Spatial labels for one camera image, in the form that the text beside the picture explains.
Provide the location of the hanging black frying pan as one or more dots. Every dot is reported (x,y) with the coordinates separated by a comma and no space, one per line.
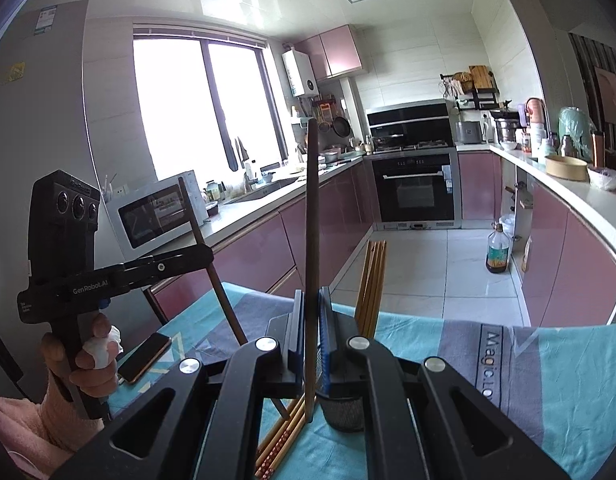
(341,127)

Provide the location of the black built-in oven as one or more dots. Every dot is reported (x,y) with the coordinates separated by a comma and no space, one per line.
(415,190)

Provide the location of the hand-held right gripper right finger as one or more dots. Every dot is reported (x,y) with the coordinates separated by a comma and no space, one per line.
(325,345)

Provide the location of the plastic oil bottle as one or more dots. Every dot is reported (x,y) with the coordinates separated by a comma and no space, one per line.
(498,255)

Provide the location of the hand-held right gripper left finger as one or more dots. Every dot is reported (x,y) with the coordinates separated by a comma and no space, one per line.
(295,345)

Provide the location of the kitchen window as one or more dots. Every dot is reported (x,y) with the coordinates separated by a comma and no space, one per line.
(177,110)

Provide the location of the gas stove top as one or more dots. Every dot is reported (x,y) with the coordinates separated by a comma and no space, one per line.
(428,146)

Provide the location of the green plastic covered appliance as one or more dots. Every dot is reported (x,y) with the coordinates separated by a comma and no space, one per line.
(578,127)

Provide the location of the bunch of wooden chopsticks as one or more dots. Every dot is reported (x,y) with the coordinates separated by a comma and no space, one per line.
(373,285)

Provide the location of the round bamboo steamer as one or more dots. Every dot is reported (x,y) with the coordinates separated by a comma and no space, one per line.
(565,169)

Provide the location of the pink thermos kettle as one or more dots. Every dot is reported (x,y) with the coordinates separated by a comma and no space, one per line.
(536,110)

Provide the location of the white plastic bag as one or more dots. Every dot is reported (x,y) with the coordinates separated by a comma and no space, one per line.
(605,178)

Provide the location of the person's left hand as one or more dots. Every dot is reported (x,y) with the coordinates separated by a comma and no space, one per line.
(105,375)

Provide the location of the black smartphone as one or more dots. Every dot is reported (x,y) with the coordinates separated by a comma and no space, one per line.
(145,357)

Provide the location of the black mesh utensil holder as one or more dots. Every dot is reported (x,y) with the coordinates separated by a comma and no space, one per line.
(340,415)

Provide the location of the long brown chopstick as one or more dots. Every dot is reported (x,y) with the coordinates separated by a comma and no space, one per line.
(312,200)
(224,295)

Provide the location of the person's left forearm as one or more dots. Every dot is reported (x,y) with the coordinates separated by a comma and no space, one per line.
(32,430)

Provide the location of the black range hood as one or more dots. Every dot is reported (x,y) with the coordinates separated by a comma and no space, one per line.
(408,117)

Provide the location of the pink upper wall cabinet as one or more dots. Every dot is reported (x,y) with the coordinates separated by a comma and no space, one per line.
(338,52)

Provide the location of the steel stockpot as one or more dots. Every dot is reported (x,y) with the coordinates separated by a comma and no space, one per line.
(505,130)

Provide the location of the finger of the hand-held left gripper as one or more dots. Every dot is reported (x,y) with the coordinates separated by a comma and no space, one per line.
(162,266)

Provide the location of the brown wall painting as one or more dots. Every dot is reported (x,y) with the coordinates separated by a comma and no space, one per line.
(613,95)

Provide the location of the black wall rack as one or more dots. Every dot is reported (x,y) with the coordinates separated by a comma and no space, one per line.
(480,97)

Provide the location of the white microwave oven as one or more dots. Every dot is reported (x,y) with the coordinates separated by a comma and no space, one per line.
(152,215)

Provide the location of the pink lower kitchen cabinets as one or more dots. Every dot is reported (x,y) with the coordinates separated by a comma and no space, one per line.
(563,270)
(253,255)

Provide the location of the white wall water heater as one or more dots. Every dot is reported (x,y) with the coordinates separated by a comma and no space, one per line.
(299,74)

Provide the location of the blue grey printed tablecloth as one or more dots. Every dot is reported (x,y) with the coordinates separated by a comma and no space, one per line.
(563,410)

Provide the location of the wooden cutting board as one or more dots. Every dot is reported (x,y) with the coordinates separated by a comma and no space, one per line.
(479,77)

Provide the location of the brown tumbler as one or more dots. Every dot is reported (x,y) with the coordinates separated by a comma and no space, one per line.
(598,150)

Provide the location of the glass jar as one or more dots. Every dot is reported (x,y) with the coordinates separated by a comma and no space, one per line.
(213,194)

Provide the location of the grey refrigerator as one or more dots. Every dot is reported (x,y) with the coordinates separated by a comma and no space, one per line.
(37,125)

